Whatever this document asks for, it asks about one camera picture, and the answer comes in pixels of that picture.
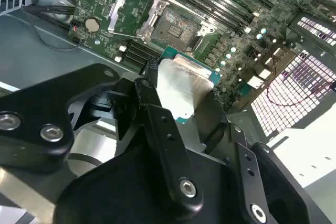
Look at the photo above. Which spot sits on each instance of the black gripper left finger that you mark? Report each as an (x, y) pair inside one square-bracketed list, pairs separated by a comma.
[(39, 119)]

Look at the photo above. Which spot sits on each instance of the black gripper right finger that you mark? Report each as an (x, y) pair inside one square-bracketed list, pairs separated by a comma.
[(275, 195)]

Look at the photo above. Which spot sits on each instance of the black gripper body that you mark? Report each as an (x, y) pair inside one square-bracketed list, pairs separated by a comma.
[(118, 195)]

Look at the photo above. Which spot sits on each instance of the silver CPU with green edge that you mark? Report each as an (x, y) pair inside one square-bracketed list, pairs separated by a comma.
[(178, 85)]

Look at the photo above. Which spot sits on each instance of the silver CPU socket cover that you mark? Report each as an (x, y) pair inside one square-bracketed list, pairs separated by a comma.
[(157, 9)]

